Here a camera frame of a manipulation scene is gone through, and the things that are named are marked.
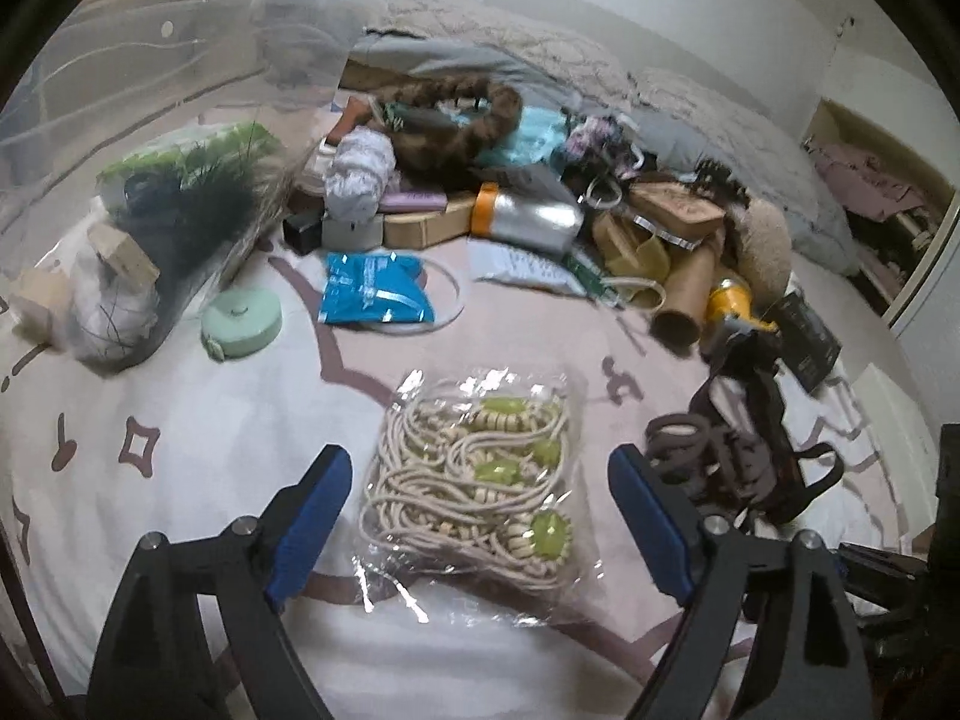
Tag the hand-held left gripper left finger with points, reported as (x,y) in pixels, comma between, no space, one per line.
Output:
(315,517)

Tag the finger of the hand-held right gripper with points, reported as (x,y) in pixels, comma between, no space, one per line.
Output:
(885,570)

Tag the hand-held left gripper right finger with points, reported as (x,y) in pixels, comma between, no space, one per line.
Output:
(649,517)

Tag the green dotted white packet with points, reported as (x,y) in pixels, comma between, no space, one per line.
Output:
(240,139)

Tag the clear plastic storage bin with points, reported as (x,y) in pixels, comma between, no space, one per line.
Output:
(150,52)

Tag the white flat box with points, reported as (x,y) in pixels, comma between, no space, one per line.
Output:
(889,397)

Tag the mint round tape measure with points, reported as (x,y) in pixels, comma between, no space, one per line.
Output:
(244,322)

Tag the black printed box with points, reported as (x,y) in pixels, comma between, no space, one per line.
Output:
(810,337)

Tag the kraft paper tube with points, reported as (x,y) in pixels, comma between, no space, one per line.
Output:
(686,292)

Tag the yellow cylindrical object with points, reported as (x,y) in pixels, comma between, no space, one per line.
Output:
(731,300)

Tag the blue plastic packet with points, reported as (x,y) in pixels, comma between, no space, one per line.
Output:
(375,289)

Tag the beige yellow pouch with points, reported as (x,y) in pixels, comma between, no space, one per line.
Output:
(637,255)

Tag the white printed leaflet packet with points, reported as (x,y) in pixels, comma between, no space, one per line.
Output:
(525,270)

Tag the small black box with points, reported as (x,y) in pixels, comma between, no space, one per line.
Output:
(302,232)

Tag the small grey white box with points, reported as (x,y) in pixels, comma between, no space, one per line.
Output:
(351,234)

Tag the white fluffy cotton bundle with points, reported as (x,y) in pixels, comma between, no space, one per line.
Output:
(105,307)

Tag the beige plush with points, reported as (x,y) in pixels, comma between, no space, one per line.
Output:
(765,240)

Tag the stamped wooden box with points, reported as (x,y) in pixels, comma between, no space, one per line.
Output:
(675,210)

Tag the flat wooden box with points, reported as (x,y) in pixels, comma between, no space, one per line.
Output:
(427,225)

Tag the silver bottle orange cap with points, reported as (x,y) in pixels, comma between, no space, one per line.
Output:
(536,223)

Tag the pink fabric pile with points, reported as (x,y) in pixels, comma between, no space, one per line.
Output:
(877,172)

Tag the pink tube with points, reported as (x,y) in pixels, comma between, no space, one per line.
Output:
(412,201)

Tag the dark wispy artificial plant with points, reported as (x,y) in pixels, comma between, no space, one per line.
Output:
(214,199)

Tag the white patterned crumpled cloth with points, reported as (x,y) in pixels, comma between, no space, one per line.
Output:
(360,172)

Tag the small wooden block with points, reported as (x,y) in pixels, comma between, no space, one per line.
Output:
(30,304)

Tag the purple floral cloth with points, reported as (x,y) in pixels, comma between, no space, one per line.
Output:
(596,139)

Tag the wooden cabinet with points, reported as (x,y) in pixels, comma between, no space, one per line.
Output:
(821,120)

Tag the teal cloth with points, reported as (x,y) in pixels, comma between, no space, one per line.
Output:
(536,133)

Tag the brown hair piece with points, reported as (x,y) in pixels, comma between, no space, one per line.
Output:
(457,131)

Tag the beige quilted pillow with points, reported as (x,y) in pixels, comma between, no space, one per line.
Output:
(697,101)

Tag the grey beige quilted duvet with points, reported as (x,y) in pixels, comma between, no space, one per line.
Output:
(525,37)

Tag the white headboard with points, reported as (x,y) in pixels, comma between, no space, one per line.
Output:
(637,7)

